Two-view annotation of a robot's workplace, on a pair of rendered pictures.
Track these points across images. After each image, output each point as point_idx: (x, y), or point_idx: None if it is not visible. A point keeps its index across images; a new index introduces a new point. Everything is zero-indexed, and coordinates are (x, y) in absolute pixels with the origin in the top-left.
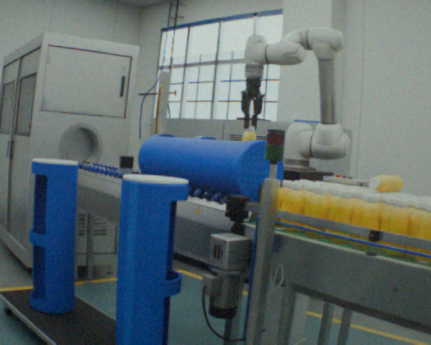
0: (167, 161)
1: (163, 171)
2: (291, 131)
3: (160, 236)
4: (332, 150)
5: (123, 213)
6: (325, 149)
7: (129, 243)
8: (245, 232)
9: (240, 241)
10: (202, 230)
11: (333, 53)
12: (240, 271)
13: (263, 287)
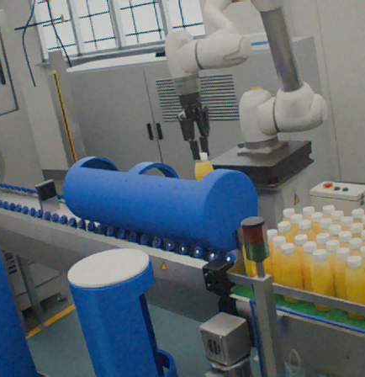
0: (105, 207)
1: (104, 218)
2: (244, 107)
3: (139, 339)
4: (304, 123)
5: (85, 324)
6: (295, 122)
7: (104, 356)
8: (238, 309)
9: (237, 328)
10: (177, 289)
11: (280, 0)
12: (246, 359)
13: None
